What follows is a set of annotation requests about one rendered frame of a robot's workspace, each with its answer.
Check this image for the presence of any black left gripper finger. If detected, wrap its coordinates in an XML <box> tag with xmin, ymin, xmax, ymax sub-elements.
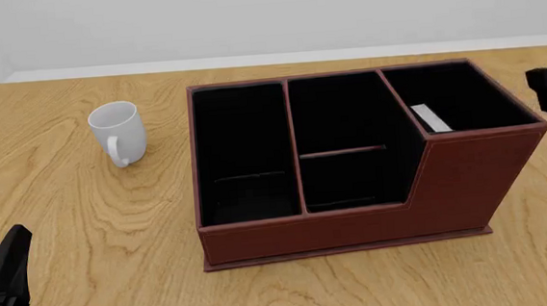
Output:
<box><xmin>0</xmin><ymin>222</ymin><xmax>37</xmax><ymax>291</ymax></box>

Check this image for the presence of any book with white cover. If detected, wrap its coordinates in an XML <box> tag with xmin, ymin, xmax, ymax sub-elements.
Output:
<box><xmin>409</xmin><ymin>100</ymin><xmax>455</xmax><ymax>136</ymax></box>

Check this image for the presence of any red-brown desk caddy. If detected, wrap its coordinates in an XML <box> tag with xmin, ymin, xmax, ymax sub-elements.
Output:
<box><xmin>184</xmin><ymin>52</ymin><xmax>547</xmax><ymax>274</ymax></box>

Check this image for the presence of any white ceramic mug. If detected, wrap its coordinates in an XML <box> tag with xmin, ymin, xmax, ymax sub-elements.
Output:
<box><xmin>86</xmin><ymin>98</ymin><xmax>150</xmax><ymax>171</ymax></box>

